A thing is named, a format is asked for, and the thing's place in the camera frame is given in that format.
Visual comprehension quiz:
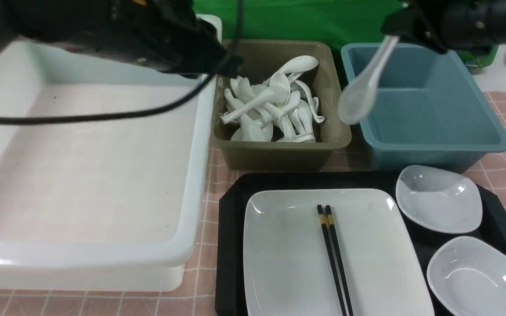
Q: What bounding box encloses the teal plastic bin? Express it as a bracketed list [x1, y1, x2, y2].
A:
[360, 43, 506, 173]

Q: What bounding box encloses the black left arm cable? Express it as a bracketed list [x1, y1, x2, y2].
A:
[0, 0, 245, 126]

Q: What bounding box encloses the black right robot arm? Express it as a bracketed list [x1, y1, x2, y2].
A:
[381, 0, 506, 56]

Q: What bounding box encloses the white spoon right edge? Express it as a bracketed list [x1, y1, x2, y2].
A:
[293, 80, 325, 124]

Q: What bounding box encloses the pink checkered tablecloth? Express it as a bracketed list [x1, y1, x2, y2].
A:
[0, 92, 506, 316]

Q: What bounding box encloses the large white square plate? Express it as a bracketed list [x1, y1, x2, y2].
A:
[243, 188, 434, 316]

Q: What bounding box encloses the white spoon top of pile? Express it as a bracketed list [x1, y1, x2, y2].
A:
[275, 55, 319, 83]

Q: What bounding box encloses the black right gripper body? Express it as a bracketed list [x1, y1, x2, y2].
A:
[381, 4, 448, 54]

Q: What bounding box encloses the olive plastic bin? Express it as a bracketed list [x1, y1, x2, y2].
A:
[210, 39, 352, 171]

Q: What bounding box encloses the black serving tray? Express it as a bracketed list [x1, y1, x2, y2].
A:
[215, 172, 506, 316]

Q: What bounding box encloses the translucent white soup spoon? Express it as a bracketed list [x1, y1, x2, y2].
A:
[338, 36, 400, 125]

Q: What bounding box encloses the white spoon across pile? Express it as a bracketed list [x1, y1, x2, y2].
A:
[221, 86, 289, 124]

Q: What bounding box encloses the green backdrop cloth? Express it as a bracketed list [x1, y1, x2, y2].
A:
[192, 0, 499, 66]

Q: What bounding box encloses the small white bowl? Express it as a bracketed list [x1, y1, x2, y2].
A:
[395, 165, 483, 234]
[427, 236, 506, 316]

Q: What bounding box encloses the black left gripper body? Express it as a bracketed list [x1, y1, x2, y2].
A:
[139, 9, 244, 78]

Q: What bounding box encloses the black chopstick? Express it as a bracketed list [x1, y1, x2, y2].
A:
[325, 205, 354, 316]
[317, 205, 348, 316]

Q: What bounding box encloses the large white plastic bin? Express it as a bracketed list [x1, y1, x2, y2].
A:
[0, 14, 223, 293]

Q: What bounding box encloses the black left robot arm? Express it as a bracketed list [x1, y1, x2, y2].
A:
[0, 0, 244, 79]

